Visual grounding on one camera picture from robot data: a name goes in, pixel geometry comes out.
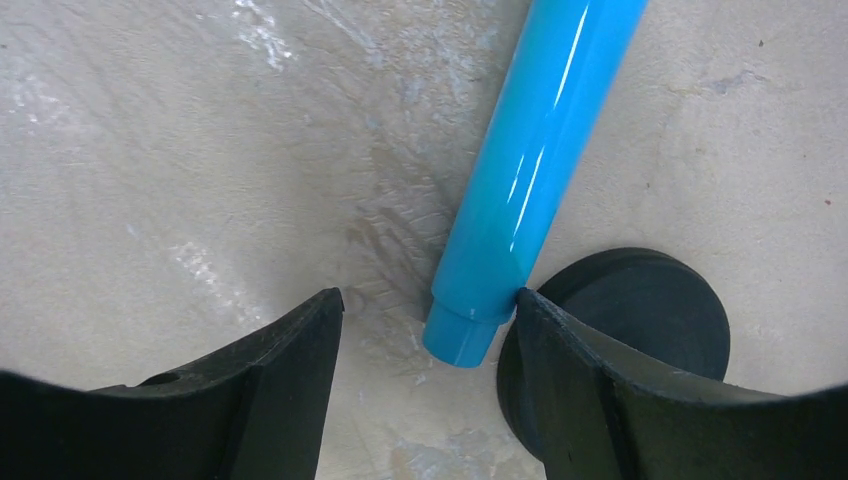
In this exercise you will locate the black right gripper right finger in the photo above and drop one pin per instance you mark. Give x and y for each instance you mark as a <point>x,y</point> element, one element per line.
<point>607,411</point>

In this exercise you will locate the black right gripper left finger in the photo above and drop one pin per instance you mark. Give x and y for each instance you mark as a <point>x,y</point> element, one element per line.
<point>253,409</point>

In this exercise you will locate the black round-base stand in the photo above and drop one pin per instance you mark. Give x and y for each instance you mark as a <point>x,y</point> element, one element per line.
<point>651,302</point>

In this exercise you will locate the blue plastic microphone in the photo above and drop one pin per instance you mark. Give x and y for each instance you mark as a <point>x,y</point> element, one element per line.
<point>562,68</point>

